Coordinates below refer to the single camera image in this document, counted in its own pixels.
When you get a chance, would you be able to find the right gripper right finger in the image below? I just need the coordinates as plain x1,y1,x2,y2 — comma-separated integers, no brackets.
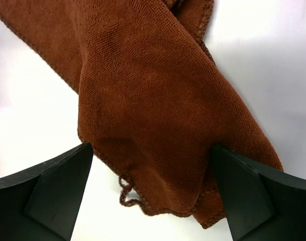
211,145,306,240

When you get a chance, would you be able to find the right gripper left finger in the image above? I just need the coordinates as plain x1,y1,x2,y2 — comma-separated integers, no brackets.
0,144,93,240

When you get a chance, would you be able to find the brown towel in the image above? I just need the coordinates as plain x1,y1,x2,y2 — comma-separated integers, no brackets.
0,1,282,228

